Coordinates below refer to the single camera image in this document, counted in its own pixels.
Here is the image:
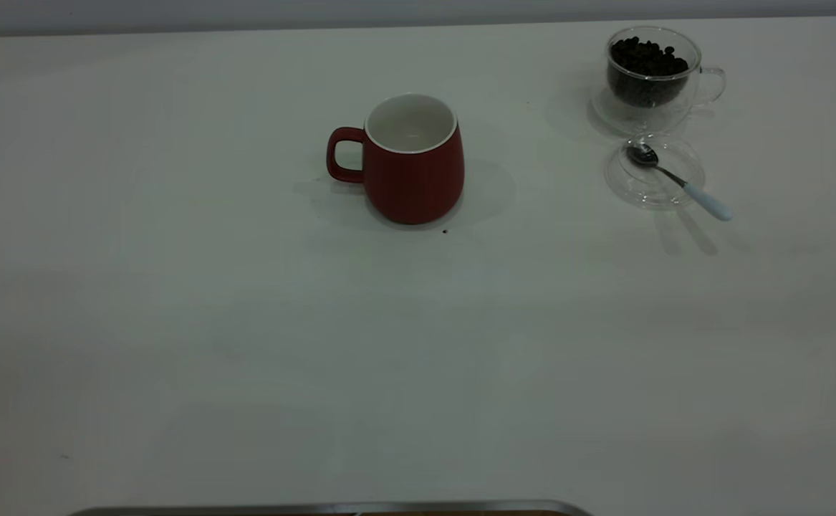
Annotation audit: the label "red ceramic mug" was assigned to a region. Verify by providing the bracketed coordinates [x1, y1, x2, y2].
[326, 93, 466, 225]

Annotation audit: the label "metal spoon with pale handle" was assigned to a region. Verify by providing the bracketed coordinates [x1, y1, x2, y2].
[626, 143, 734, 222]

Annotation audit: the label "dark coffee beans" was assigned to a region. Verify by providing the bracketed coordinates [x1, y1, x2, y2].
[607, 36, 691, 109]

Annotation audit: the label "clear glass saucer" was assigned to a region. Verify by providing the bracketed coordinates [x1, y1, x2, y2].
[604, 133, 706, 211]

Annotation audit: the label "double-wall glass cup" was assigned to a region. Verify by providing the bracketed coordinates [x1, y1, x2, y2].
[590, 27, 726, 138]

